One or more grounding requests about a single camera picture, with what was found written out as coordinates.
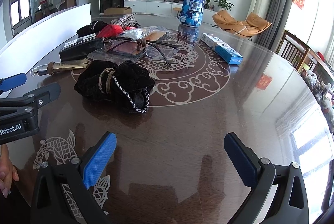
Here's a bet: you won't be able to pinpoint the orange phone case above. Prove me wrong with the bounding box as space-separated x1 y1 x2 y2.
89 31 180 60

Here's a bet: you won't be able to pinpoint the black scrunchie white beads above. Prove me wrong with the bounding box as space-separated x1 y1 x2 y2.
76 20 109 37

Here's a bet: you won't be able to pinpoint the cluttered side table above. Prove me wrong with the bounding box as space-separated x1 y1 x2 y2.
300 52 334 133

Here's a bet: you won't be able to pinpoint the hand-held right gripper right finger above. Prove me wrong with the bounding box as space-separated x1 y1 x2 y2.
224 132 310 224

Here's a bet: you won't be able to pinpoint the bag of cotton swabs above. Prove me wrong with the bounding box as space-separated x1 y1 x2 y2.
119 26 170 40

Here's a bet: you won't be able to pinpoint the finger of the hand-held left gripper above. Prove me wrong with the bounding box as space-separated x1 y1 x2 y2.
0 82 61 110
0 73 27 95

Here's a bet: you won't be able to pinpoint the blue toothpaste box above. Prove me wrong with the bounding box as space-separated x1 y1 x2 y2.
200 33 244 65

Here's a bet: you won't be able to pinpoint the rhinestone hair clip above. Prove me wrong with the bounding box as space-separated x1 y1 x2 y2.
110 13 141 29

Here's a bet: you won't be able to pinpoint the wooden slatted chair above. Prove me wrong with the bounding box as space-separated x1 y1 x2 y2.
277 30 311 70

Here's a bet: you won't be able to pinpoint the black box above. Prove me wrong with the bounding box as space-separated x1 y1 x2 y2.
59 34 105 62

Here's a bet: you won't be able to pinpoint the white television cabinet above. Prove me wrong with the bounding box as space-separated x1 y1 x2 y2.
124 0 217 24

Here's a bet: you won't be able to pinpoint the grey curtain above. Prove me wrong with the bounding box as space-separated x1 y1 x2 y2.
263 0 298 51

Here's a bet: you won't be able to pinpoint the black scrunchie silver chain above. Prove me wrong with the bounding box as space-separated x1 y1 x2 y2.
74 60 155 114

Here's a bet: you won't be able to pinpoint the black-framed glasses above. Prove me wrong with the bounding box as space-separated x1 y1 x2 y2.
104 36 182 68

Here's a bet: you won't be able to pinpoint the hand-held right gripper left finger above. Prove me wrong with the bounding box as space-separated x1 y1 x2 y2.
31 132 117 224

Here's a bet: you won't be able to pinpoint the cardboard box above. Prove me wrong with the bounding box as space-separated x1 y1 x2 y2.
104 6 132 15

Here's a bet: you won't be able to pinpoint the white board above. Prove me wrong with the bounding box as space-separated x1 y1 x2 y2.
0 3 92 170

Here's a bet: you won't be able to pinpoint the orange lounge chair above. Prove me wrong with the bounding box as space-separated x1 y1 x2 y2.
212 10 272 41

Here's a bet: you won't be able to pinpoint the person's left hand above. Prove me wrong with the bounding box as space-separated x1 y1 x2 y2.
0 145 19 198

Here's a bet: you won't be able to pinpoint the gold cosmetic tube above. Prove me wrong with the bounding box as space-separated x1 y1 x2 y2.
30 59 90 77

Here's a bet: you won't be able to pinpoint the brown patterned desktop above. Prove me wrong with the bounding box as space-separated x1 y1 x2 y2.
19 14 334 224

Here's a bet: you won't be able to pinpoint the large leafy potted plant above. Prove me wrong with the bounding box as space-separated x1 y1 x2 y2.
213 0 234 12

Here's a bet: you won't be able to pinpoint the red pouch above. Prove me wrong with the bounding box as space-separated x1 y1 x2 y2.
96 24 136 39

